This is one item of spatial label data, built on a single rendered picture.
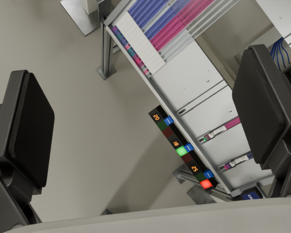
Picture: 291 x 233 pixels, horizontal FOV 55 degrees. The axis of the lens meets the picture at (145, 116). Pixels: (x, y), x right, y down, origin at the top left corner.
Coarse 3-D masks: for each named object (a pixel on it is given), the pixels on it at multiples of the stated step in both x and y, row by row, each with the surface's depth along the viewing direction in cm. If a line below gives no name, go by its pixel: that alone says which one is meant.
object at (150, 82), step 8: (112, 32) 89; (120, 48) 89; (128, 56) 89; (136, 64) 89; (144, 80) 89; (152, 80) 90; (152, 88) 89; (160, 96) 89; (168, 104) 90; (168, 112) 89; (176, 120) 89; (184, 128) 89; (192, 136) 90; (192, 144) 89; (200, 152) 89; (208, 160) 89; (216, 168) 90; (216, 176) 89; (224, 184) 89
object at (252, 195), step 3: (252, 192) 82; (243, 195) 84; (246, 195) 84; (249, 195) 83; (252, 195) 83; (255, 195) 82; (246, 198) 84; (249, 198) 84; (252, 198) 83; (255, 198) 83; (258, 198) 82
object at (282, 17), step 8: (256, 0) 68; (264, 0) 67; (272, 0) 66; (280, 0) 66; (288, 0) 65; (264, 8) 68; (272, 8) 67; (280, 8) 66; (288, 8) 65; (272, 16) 68; (280, 16) 67; (288, 16) 66; (280, 24) 67; (288, 24) 67; (280, 32) 68; (288, 32) 67; (288, 40) 68
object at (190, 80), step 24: (192, 48) 80; (168, 72) 86; (192, 72) 83; (216, 72) 79; (168, 96) 90; (192, 96) 85; (216, 96) 82; (192, 120) 88; (216, 120) 85; (216, 144) 88; (240, 144) 84; (240, 168) 86
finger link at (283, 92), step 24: (264, 48) 11; (240, 72) 12; (264, 72) 10; (240, 96) 12; (264, 96) 10; (288, 96) 9; (240, 120) 12; (264, 120) 10; (288, 120) 9; (264, 144) 10; (288, 144) 9; (264, 168) 11; (288, 168) 9
